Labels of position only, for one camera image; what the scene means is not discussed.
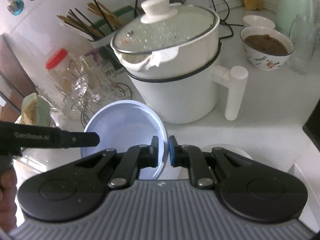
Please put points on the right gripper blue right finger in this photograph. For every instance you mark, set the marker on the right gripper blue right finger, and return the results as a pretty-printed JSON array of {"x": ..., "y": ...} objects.
[{"x": 195, "y": 161}]

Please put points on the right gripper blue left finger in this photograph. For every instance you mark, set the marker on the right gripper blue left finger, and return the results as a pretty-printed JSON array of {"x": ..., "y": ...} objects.
[{"x": 136, "y": 158}]

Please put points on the light blue bowl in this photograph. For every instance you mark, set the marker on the light blue bowl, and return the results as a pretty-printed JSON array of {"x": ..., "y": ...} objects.
[{"x": 127, "y": 123}]

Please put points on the small white bowl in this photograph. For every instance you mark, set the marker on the small white bowl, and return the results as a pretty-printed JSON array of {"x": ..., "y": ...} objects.
[
  {"x": 232, "y": 148},
  {"x": 251, "y": 20}
]

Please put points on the person's left hand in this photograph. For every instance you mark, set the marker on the person's left hand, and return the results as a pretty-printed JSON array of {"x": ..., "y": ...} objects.
[{"x": 7, "y": 205}]

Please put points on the green colander with noodles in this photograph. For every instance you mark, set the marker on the green colander with noodles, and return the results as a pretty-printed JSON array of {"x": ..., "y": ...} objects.
[{"x": 35, "y": 111}]

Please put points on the dark wooden cutting board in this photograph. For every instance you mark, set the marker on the dark wooden cutting board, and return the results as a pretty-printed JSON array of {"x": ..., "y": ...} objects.
[{"x": 15, "y": 83}]

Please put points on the red lid glass jar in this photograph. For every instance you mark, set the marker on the red lid glass jar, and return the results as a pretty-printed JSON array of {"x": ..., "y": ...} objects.
[{"x": 64, "y": 69}]

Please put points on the white electric cooking pot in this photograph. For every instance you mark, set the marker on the white electric cooking pot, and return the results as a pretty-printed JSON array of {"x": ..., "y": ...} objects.
[{"x": 181, "y": 84}]

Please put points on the black gas stove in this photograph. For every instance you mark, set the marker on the black gas stove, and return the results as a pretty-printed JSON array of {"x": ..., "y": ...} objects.
[{"x": 312, "y": 126}]

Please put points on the patterned bowl with brown food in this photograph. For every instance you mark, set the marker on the patterned bowl with brown food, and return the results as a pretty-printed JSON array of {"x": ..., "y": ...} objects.
[{"x": 266, "y": 48}]

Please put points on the glass pot lid white knob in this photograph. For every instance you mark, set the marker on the glass pot lid white knob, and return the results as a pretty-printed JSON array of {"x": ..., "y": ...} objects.
[{"x": 164, "y": 26}]

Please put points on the chopstick holder with chopsticks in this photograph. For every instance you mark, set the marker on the chopstick holder with chopsticks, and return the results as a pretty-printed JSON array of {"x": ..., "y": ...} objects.
[{"x": 107, "y": 23}]

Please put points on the small white bowl behind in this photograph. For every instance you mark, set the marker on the small white bowl behind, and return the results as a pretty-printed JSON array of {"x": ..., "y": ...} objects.
[{"x": 251, "y": 20}]

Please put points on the green glass pitcher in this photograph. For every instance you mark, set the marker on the green glass pitcher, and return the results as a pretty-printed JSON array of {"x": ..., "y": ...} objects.
[{"x": 297, "y": 20}]

